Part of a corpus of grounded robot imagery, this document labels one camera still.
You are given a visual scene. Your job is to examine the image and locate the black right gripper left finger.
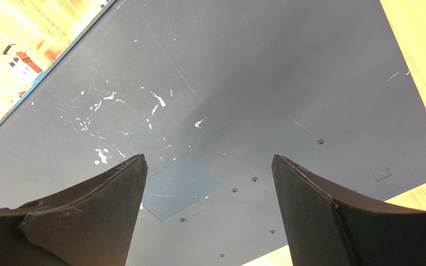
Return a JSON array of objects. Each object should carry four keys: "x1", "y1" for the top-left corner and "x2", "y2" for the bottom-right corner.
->
[{"x1": 0, "y1": 154, "x2": 148, "y2": 265}]

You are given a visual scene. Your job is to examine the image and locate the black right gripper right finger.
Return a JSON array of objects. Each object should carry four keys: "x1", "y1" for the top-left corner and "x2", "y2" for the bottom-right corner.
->
[{"x1": 272, "y1": 155, "x2": 426, "y2": 265}]

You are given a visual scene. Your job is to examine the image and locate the dark grey network switch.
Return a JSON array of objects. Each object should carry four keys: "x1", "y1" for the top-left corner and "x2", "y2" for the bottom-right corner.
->
[{"x1": 0, "y1": 1, "x2": 426, "y2": 265}]

